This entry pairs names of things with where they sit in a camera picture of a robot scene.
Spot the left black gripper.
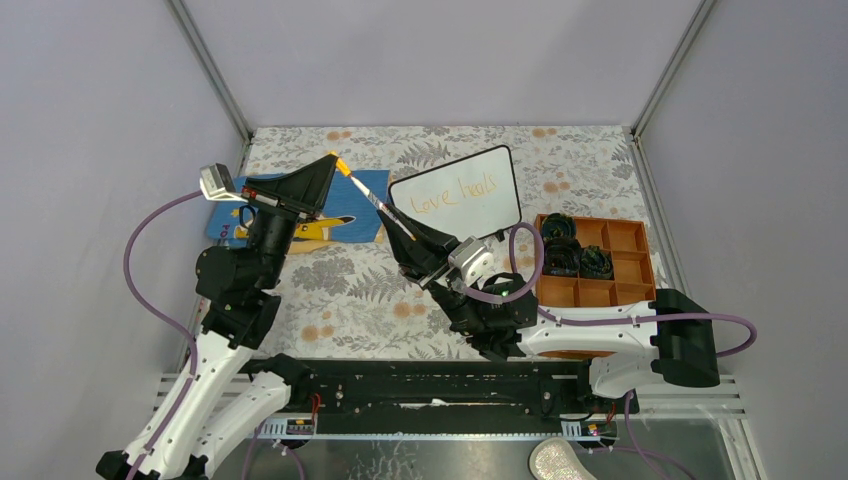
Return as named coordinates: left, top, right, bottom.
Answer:
left=242, top=154, right=338, bottom=291

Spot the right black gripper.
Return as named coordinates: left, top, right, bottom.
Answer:
left=377, top=203, right=487, bottom=337

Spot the white marker pen yellow end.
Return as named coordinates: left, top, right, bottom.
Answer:
left=347, top=175, right=417, bottom=241

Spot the small black-framed whiteboard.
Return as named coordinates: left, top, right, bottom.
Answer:
left=388, top=145, right=522, bottom=240

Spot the yellow marker cap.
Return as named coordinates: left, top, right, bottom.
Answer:
left=329, top=151, right=352, bottom=177

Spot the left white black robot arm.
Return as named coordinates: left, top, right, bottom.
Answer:
left=95, top=152, right=340, bottom=479

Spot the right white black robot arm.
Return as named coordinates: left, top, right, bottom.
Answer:
left=377, top=205, right=720, bottom=412

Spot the blue cartoon print cloth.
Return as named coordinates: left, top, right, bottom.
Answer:
left=205, top=173, right=382, bottom=253

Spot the rolled dark tie top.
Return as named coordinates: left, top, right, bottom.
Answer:
left=539, top=213, right=577, bottom=242

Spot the rolled dark tie right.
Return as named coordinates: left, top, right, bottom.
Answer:
left=579, top=245, right=614, bottom=280

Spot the orange wooden compartment tray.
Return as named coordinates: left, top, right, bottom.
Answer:
left=535, top=213, right=656, bottom=307

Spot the grey speckled oval object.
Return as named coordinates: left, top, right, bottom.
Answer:
left=528, top=438, right=596, bottom=480

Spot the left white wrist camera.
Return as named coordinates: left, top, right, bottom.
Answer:
left=199, top=163, right=244, bottom=202

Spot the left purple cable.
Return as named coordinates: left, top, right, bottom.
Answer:
left=123, top=190, right=205, bottom=480

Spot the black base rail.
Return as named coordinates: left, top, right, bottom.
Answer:
left=277, top=360, right=639, bottom=440

